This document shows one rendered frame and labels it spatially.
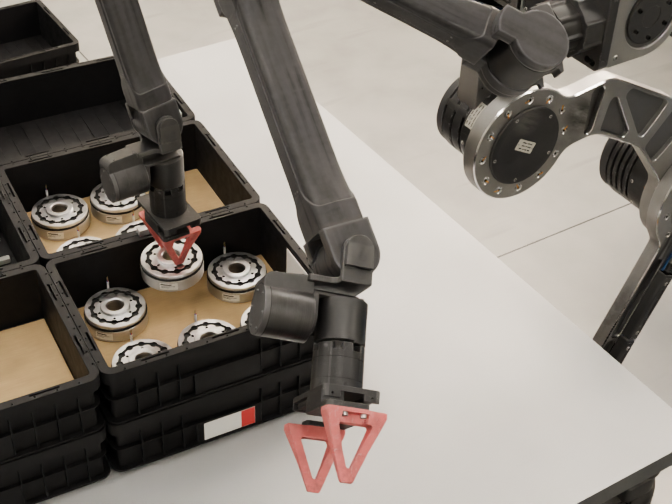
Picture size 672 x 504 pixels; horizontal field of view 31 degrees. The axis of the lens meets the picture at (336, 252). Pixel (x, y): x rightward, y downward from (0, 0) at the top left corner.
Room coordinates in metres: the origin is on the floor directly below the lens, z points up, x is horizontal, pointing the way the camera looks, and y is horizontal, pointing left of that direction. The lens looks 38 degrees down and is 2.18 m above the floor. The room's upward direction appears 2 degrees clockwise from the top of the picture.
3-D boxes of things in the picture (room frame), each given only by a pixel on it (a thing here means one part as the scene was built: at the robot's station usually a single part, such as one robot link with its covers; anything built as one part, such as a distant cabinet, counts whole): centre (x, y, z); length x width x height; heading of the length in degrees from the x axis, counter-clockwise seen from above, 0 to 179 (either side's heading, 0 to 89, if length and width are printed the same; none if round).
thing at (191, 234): (1.52, 0.26, 0.98); 0.07 x 0.07 x 0.09; 35
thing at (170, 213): (1.53, 0.27, 1.05); 0.10 x 0.07 x 0.07; 35
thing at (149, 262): (1.53, 0.27, 0.93); 0.10 x 0.10 x 0.01
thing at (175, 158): (1.53, 0.28, 1.12); 0.07 x 0.06 x 0.07; 124
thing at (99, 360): (1.48, 0.23, 0.92); 0.40 x 0.30 x 0.02; 119
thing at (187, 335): (1.41, 0.20, 0.86); 0.10 x 0.10 x 0.01
